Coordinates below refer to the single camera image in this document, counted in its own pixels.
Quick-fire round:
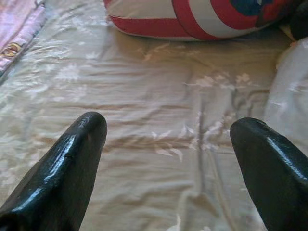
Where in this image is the beige floral bed sheet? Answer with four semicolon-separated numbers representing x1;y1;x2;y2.
0;0;308;231

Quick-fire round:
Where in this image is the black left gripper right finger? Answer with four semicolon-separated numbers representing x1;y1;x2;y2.
230;117;308;231

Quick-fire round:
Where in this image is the floral grey cased pillow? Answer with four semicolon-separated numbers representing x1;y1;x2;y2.
263;37;308;150

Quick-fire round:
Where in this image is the red white blue shield bolster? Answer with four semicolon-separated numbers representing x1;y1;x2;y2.
103;0;299;41

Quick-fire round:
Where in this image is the pink cartoon blanket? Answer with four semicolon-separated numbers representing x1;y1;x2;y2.
0;0;48;77

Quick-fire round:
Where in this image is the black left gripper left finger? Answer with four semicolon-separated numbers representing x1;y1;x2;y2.
0;111;108;231

